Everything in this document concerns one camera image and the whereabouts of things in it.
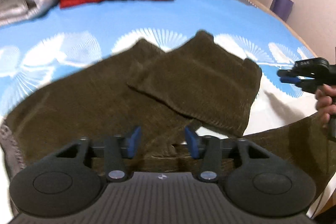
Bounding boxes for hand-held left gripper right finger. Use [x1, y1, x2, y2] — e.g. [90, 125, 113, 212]
[184, 126, 266, 183]

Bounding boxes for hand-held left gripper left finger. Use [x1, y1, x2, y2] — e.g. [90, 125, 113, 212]
[56, 126, 142, 183]

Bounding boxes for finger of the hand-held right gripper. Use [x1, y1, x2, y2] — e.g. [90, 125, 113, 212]
[280, 76, 303, 88]
[277, 69, 298, 78]

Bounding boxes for brown corduroy pants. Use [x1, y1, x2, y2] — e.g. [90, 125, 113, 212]
[5, 30, 336, 203]

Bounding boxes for person's right hand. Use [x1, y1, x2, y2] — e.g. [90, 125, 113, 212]
[315, 84, 336, 127]

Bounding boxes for purple box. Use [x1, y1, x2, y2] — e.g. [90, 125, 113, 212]
[269, 0, 294, 22]

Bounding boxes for blue white printed bedsheet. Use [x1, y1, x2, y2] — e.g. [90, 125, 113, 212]
[0, 0, 319, 216]

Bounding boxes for grey knit cloth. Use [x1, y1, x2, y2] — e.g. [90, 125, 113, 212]
[0, 119, 27, 182]

